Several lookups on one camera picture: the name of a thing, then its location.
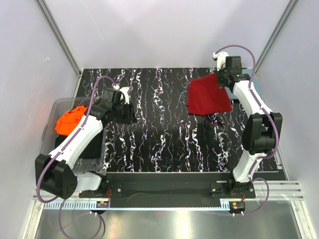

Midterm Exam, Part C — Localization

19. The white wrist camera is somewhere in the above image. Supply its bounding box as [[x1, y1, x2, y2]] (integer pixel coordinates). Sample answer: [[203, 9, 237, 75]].
[[112, 84, 132, 104], [212, 51, 229, 71]]

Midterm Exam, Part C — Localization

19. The right aluminium frame post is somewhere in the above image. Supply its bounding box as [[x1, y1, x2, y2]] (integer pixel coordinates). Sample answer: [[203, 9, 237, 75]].
[[255, 0, 299, 73]]

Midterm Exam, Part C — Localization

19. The clear plastic bin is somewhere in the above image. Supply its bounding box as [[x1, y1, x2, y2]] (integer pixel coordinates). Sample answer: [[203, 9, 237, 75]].
[[40, 97, 106, 173]]

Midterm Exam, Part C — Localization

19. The red t-shirt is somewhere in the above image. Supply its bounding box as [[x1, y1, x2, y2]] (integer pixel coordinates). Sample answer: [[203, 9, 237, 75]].
[[186, 73, 232, 116]]

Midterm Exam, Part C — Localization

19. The small circuit board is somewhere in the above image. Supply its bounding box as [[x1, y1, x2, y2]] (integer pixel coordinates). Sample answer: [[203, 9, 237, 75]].
[[230, 201, 246, 211], [96, 201, 110, 208]]

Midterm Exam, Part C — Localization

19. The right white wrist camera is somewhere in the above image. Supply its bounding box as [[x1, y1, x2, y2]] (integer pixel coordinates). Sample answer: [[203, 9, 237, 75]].
[[212, 51, 229, 71]]

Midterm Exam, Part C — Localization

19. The grey slotted cable duct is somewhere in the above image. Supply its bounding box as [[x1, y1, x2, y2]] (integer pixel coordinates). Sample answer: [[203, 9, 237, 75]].
[[43, 200, 234, 210]]

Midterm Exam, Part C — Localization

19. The right small circuit board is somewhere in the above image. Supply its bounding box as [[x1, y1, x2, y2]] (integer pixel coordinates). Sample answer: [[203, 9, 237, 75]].
[[230, 201, 246, 211]]

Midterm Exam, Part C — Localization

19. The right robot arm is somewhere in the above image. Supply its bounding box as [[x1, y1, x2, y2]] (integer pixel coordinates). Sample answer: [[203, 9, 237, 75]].
[[213, 52, 283, 198]]

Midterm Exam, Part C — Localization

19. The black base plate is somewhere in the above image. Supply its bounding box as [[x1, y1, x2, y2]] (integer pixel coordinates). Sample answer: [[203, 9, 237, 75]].
[[79, 172, 257, 205]]

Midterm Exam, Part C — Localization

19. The orange t-shirt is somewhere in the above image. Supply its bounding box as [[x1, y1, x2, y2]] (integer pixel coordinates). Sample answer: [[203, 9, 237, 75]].
[[55, 106, 87, 136]]

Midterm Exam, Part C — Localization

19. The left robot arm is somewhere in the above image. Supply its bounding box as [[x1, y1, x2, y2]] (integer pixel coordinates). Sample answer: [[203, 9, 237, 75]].
[[35, 87, 137, 203]]

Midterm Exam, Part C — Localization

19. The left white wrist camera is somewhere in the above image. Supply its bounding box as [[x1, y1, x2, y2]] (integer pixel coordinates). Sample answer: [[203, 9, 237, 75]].
[[112, 84, 132, 104]]

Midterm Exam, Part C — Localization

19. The left small circuit board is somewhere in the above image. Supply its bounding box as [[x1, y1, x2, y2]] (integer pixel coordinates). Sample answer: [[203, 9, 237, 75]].
[[96, 201, 110, 208]]

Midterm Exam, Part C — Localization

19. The aluminium frame post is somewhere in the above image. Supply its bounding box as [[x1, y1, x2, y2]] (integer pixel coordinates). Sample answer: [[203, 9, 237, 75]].
[[255, 0, 299, 73], [36, 0, 82, 76]]

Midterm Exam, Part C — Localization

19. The left aluminium frame post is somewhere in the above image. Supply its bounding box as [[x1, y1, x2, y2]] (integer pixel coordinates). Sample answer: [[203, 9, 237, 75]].
[[36, 0, 82, 76]]

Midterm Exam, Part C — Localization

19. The black t-shirt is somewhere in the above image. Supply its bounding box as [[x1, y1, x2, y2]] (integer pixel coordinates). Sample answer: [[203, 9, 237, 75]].
[[54, 124, 105, 160]]

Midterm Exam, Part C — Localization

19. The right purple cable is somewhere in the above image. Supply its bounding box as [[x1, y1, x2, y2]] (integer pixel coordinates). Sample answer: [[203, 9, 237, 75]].
[[215, 44, 280, 215]]

